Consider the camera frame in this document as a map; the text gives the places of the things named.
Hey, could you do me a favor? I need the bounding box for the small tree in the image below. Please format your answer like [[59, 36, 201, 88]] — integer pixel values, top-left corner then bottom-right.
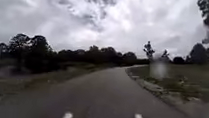
[[160, 48, 171, 62]]

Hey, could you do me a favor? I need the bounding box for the row of dark trees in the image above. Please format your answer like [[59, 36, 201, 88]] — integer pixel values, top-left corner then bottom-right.
[[0, 32, 151, 79]]

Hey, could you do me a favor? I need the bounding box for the grey asphalt road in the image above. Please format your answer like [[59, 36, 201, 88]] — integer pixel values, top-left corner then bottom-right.
[[0, 59, 206, 118]]

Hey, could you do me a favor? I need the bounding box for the group of dark trees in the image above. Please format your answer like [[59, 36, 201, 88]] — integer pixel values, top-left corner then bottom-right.
[[171, 41, 209, 66]]

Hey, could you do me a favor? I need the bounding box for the thin tree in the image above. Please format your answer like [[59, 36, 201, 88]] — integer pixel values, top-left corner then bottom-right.
[[141, 40, 156, 62]]

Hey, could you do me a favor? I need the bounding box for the grass verge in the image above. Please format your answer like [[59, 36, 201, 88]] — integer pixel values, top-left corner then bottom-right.
[[0, 58, 117, 107]]

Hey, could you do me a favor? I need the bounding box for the gravel strip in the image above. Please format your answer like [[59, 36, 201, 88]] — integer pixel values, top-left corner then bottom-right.
[[124, 67, 209, 117]]

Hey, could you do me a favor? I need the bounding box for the grass field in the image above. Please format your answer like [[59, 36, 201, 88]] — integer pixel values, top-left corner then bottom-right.
[[125, 60, 209, 104]]

